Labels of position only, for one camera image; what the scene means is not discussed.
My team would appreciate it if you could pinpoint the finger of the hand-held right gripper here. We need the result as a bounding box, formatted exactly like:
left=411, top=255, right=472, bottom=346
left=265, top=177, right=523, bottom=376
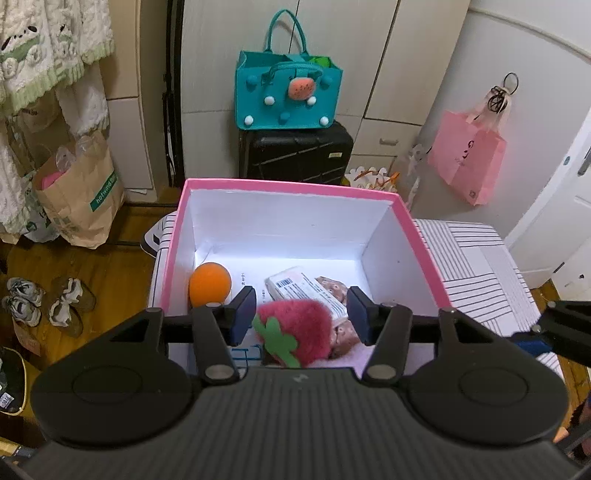
left=512, top=300, right=591, bottom=370

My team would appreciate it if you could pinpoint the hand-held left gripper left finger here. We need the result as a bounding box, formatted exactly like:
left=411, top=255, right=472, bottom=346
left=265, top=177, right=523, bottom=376
left=92, top=286, right=257, bottom=384

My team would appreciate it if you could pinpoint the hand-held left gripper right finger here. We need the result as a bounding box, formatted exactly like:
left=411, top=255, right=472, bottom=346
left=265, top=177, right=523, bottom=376
left=347, top=286, right=504, bottom=386

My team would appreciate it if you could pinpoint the pink floral fabric toy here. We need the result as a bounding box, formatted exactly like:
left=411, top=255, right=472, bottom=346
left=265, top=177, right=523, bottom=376
left=315, top=275, right=362, bottom=357

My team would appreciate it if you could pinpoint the blue wet wipes pack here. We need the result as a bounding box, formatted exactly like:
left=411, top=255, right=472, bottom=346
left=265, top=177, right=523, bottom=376
left=230, top=345, right=265, bottom=368

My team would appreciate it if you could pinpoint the orange plush ball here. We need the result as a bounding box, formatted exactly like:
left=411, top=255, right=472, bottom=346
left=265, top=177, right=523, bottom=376
left=188, top=261, right=232, bottom=308

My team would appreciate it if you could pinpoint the red strawberry plush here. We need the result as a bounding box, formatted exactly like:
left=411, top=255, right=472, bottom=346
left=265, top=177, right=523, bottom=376
left=252, top=298, right=334, bottom=368

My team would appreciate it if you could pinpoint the white tissue pack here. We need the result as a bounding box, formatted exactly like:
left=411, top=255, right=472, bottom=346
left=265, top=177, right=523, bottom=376
left=264, top=266, right=350, bottom=320

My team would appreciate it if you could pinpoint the pink cardboard box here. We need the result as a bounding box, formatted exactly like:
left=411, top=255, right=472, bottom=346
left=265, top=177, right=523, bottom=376
left=161, top=178, right=455, bottom=370

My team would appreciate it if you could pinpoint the printed paper sheet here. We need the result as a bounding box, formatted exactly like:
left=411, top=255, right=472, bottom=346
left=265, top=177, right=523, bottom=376
left=198, top=249, right=370, bottom=370

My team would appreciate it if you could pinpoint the white door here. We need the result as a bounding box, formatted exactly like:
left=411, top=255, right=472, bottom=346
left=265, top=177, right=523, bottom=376
left=503, top=115, right=591, bottom=291

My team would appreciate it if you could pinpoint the striped table cover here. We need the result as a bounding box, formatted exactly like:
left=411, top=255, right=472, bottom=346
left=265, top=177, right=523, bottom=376
left=148, top=212, right=564, bottom=370

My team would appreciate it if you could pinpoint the black suitcase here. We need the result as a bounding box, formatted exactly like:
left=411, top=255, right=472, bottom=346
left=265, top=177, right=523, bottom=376
left=238, top=121, right=354, bottom=185

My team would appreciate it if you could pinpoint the hanging clear plastic bag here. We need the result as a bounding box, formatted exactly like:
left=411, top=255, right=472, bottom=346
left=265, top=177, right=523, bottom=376
left=404, top=143, right=428, bottom=210

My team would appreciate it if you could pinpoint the pair of sandals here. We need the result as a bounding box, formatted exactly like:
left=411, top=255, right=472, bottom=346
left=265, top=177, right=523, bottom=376
left=51, top=277, right=97, bottom=312

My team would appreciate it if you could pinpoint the brown fuzzy slipper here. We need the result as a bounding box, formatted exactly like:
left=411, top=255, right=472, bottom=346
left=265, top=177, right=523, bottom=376
left=48, top=298, right=86, bottom=337

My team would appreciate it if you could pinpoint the pink shopping bag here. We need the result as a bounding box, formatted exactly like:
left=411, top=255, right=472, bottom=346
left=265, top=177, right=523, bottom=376
left=427, top=99, right=508, bottom=207

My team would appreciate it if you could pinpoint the brown paper bag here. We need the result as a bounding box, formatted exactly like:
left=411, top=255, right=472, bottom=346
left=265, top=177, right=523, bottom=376
left=33, top=131, right=126, bottom=250

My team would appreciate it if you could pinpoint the teal felt handbag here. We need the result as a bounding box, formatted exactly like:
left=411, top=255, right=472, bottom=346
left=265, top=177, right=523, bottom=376
left=235, top=9, right=342, bottom=131

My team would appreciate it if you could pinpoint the beige wooden cabinet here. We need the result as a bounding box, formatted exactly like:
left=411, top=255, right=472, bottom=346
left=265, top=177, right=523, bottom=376
left=102, top=0, right=169, bottom=204

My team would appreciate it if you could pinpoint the white green shopping bag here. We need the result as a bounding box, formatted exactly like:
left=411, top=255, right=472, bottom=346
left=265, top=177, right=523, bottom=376
left=21, top=171, right=61, bottom=243

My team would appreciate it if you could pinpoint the dark patterned bag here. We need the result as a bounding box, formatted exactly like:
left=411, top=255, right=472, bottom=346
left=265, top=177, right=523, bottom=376
left=0, top=346, right=29, bottom=416

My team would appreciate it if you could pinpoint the light wood wardrobe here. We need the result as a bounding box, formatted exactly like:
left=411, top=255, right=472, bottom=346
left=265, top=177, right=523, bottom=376
left=180, top=0, right=472, bottom=185

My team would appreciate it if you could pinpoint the wall hook with hair ties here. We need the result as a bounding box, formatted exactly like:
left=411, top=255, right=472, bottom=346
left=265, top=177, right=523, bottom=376
left=487, top=72, right=521, bottom=114

